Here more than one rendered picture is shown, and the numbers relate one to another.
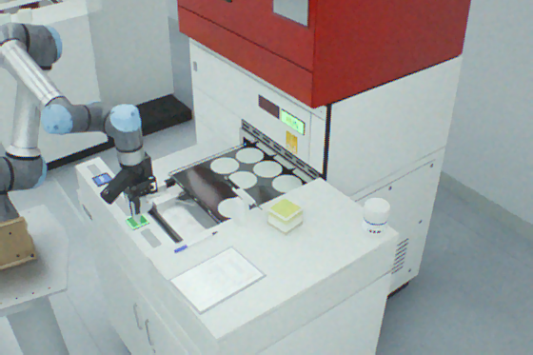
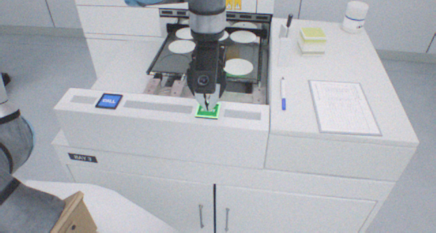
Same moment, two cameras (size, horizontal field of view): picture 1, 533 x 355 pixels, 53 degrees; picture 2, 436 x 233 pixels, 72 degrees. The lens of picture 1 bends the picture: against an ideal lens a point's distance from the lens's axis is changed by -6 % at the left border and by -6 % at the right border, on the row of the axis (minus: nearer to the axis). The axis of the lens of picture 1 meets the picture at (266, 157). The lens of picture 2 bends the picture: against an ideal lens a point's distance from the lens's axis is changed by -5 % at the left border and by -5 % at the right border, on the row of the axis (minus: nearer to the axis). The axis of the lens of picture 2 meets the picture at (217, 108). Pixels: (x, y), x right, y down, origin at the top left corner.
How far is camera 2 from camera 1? 1.25 m
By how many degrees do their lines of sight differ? 36
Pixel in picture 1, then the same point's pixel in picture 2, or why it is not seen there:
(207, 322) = (394, 137)
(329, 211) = not seen: hidden behind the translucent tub
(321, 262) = (364, 58)
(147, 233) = (231, 114)
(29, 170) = (20, 134)
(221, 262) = (323, 93)
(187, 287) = (341, 126)
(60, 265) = (142, 219)
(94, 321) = not seen: outside the picture
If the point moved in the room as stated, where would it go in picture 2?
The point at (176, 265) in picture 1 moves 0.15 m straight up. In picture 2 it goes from (302, 117) to (313, 65)
